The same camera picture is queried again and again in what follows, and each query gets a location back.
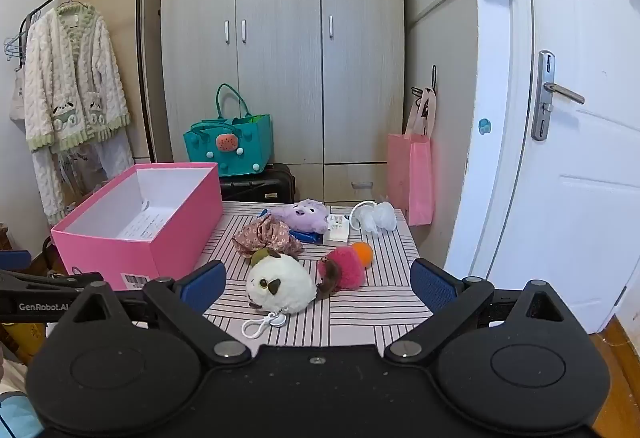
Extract blue wet wipes pack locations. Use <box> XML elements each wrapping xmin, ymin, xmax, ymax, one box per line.
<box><xmin>289</xmin><ymin>228</ymin><xmax>323</xmax><ymax>246</ymax></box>

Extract pink strawberry plush toy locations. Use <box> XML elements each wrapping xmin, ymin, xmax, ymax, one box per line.
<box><xmin>317</xmin><ymin>245</ymin><xmax>373</xmax><ymax>296</ymax></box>

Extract floral fabric scrunchie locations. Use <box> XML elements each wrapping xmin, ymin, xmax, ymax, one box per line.
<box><xmin>231</xmin><ymin>217</ymin><xmax>304</xmax><ymax>259</ymax></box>

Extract small white box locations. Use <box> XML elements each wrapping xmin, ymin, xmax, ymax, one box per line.
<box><xmin>324</xmin><ymin>214</ymin><xmax>352</xmax><ymax>246</ymax></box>

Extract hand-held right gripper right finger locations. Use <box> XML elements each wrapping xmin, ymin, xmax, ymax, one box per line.
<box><xmin>384</xmin><ymin>258</ymin><xmax>576</xmax><ymax>366</ymax></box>

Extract pink cardboard box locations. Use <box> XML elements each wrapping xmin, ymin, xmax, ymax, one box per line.
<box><xmin>51</xmin><ymin>163</ymin><xmax>224</xmax><ymax>291</ymax></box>

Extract teal felt tote bag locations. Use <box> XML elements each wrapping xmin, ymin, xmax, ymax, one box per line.
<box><xmin>183</xmin><ymin>84</ymin><xmax>273</xmax><ymax>177</ymax></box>

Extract white cloth bag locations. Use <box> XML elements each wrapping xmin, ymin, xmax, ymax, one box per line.
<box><xmin>9</xmin><ymin>62</ymin><xmax>28</xmax><ymax>121</ymax></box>

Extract grey wooden wardrobe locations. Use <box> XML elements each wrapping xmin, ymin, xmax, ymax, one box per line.
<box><xmin>159</xmin><ymin>0</ymin><xmax>407</xmax><ymax>206</ymax></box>

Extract white round plush toy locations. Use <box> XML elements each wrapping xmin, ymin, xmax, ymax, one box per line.
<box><xmin>242</xmin><ymin>248</ymin><xmax>317</xmax><ymax>338</ymax></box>

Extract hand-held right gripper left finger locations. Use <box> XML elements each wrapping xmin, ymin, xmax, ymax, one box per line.
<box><xmin>65</xmin><ymin>260</ymin><xmax>252</xmax><ymax>366</ymax></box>

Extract orange plush ball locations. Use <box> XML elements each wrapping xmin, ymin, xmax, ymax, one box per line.
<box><xmin>348</xmin><ymin>242</ymin><xmax>375</xmax><ymax>267</ymax></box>

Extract white door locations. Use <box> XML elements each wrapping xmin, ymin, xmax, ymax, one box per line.
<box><xmin>445</xmin><ymin>0</ymin><xmax>640</xmax><ymax>334</ymax></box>

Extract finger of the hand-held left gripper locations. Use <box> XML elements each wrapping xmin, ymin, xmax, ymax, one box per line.
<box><xmin>0</xmin><ymin>250</ymin><xmax>32</xmax><ymax>271</ymax></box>
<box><xmin>0</xmin><ymin>270</ymin><xmax>104</xmax><ymax>293</ymax></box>

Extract purple plush toy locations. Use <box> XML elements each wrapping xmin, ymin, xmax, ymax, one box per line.
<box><xmin>270</xmin><ymin>199</ymin><xmax>329</xmax><ymax>235</ymax></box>

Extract black suitcase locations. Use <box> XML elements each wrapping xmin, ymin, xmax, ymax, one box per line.
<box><xmin>219</xmin><ymin>163</ymin><xmax>297</xmax><ymax>203</ymax></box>

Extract pink tote bag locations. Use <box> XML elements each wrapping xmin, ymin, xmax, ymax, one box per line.
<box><xmin>387</xmin><ymin>88</ymin><xmax>436</xmax><ymax>227</ymax></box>

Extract white green knit cardigan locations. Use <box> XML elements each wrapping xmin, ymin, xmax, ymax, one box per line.
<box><xmin>24</xmin><ymin>2</ymin><xmax>131</xmax><ymax>153</ymax></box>

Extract black clothes rack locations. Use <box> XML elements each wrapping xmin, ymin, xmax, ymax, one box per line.
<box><xmin>19</xmin><ymin>0</ymin><xmax>157</xmax><ymax>163</ymax></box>

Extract clear plastic bag item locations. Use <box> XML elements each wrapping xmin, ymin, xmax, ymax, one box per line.
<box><xmin>348</xmin><ymin>200</ymin><xmax>398</xmax><ymax>235</ymax></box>

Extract metal door handle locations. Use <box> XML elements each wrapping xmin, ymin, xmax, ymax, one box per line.
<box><xmin>531</xmin><ymin>50</ymin><xmax>586</xmax><ymax>142</ymax></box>

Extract bunch of wire hangers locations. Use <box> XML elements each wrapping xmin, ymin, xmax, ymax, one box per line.
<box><xmin>4</xmin><ymin>8</ymin><xmax>43</xmax><ymax>63</ymax></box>

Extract light blue towel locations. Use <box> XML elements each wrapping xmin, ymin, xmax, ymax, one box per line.
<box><xmin>0</xmin><ymin>390</ymin><xmax>43</xmax><ymax>438</ymax></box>

